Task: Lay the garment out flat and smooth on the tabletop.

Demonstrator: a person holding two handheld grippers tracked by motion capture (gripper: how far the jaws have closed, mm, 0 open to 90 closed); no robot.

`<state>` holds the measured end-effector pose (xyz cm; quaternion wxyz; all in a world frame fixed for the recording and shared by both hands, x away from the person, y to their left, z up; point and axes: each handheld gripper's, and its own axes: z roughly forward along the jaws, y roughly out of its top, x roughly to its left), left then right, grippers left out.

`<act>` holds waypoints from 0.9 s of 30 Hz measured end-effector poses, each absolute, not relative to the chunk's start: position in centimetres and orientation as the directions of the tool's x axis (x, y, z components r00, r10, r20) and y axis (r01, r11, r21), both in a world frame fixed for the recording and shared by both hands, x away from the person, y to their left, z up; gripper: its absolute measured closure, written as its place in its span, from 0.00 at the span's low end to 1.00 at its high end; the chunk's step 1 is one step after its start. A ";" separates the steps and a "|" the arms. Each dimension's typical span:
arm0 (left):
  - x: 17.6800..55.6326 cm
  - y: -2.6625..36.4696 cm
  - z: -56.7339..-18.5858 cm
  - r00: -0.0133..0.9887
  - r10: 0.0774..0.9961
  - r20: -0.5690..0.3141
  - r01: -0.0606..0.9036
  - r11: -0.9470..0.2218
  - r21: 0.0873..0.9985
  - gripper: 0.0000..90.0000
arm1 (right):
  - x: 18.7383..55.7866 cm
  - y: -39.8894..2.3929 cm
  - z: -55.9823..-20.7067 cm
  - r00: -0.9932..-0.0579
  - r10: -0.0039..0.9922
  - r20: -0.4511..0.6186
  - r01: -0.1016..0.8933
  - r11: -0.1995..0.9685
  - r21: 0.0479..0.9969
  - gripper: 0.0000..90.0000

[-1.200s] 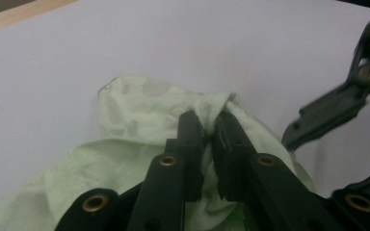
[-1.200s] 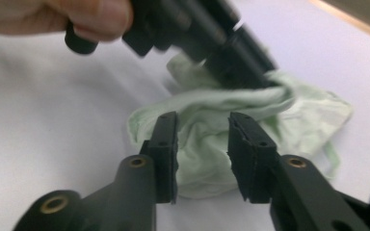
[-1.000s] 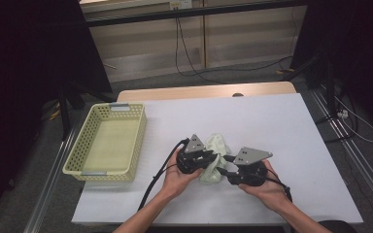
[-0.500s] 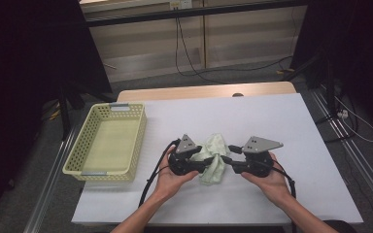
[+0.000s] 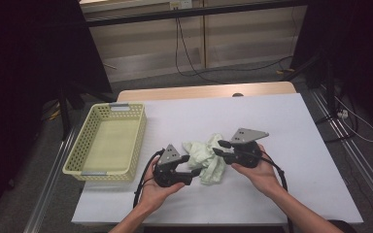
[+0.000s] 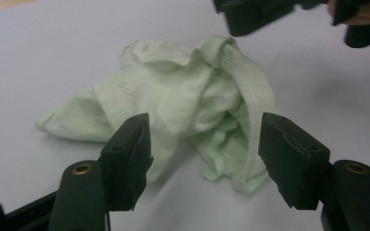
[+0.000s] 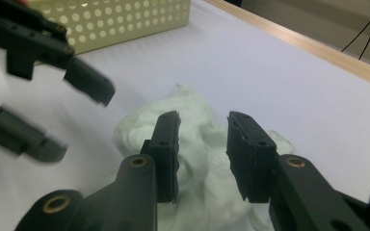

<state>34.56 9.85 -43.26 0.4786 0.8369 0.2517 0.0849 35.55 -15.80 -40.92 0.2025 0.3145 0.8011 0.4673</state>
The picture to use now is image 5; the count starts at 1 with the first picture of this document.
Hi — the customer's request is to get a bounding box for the white power strip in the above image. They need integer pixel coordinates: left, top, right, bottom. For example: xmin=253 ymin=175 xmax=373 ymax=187
xmin=169 ymin=0 xmax=192 ymax=10

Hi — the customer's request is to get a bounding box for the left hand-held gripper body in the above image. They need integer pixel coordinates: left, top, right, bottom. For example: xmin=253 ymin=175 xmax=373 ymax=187
xmin=153 ymin=144 xmax=192 ymax=188

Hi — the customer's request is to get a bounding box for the person's right hand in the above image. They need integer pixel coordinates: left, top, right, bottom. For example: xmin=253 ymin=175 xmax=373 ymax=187
xmin=231 ymin=144 xmax=285 ymax=199

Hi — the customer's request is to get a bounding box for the black hanging cable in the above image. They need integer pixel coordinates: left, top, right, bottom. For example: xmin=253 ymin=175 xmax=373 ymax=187
xmin=174 ymin=17 xmax=229 ymax=85
xmin=177 ymin=17 xmax=294 ymax=74

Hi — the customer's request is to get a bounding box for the black stand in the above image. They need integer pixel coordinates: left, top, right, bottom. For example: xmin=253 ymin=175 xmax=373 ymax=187
xmin=285 ymin=51 xmax=358 ymax=144
xmin=57 ymin=82 xmax=118 ymax=141

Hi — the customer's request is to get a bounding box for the white floor cable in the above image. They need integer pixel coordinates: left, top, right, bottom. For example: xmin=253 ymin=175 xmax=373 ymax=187
xmin=333 ymin=95 xmax=373 ymax=144

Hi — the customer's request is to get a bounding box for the person's left hand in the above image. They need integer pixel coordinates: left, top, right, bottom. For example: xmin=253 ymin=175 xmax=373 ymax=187
xmin=139 ymin=156 xmax=187 ymax=213

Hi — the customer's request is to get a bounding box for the pale green baby shirt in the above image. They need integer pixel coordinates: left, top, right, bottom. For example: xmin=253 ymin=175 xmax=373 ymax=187
xmin=183 ymin=133 xmax=229 ymax=186

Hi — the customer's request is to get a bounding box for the hand-held gripper cable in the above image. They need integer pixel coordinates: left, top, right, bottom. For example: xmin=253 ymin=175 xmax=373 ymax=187
xmin=260 ymin=156 xmax=294 ymax=233
xmin=132 ymin=149 xmax=165 ymax=209

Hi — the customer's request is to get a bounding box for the black horizontal bar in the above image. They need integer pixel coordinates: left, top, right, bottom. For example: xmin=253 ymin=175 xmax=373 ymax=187
xmin=85 ymin=0 xmax=309 ymax=27

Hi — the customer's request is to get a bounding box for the aluminium floor rail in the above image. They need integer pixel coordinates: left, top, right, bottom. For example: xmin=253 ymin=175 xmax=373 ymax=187
xmin=23 ymin=125 xmax=79 ymax=233
xmin=310 ymin=83 xmax=373 ymax=221

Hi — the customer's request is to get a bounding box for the cream perforated plastic basket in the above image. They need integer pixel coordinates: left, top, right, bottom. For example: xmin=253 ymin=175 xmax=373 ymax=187
xmin=62 ymin=102 xmax=148 ymax=183

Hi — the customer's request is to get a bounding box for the right hand-held gripper cable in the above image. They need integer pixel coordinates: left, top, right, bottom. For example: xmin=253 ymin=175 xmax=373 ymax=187
xmin=260 ymin=156 xmax=294 ymax=233

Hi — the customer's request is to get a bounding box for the left hand-held gripper cable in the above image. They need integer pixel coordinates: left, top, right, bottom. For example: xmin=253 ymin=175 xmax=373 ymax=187
xmin=132 ymin=149 xmax=165 ymax=209

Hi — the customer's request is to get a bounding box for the black curtain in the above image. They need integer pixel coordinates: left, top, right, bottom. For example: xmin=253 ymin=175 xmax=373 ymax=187
xmin=0 ymin=0 xmax=113 ymax=224
xmin=290 ymin=0 xmax=373 ymax=130

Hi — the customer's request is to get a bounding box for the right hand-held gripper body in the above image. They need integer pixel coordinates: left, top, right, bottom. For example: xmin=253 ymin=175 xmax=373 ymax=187
xmin=226 ymin=127 xmax=270 ymax=169

